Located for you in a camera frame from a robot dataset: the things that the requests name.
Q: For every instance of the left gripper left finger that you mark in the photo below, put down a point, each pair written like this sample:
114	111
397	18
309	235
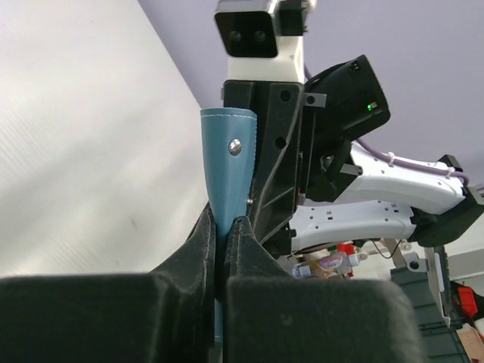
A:
165	315

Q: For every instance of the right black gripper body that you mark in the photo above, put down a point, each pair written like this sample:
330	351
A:
240	94

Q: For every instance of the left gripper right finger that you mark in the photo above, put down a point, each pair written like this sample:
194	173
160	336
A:
273	317

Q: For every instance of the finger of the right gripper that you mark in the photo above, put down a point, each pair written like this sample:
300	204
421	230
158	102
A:
278	106

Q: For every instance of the blue card holder wallet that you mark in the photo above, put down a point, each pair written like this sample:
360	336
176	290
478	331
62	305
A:
229	152

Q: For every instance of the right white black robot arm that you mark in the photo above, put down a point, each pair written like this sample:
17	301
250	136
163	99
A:
316	181

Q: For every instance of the background clutter bottles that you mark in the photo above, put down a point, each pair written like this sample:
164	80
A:
338	263

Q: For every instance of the grey background crate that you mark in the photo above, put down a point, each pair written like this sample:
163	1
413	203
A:
441	341

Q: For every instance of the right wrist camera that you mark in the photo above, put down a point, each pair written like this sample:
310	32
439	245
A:
264	38

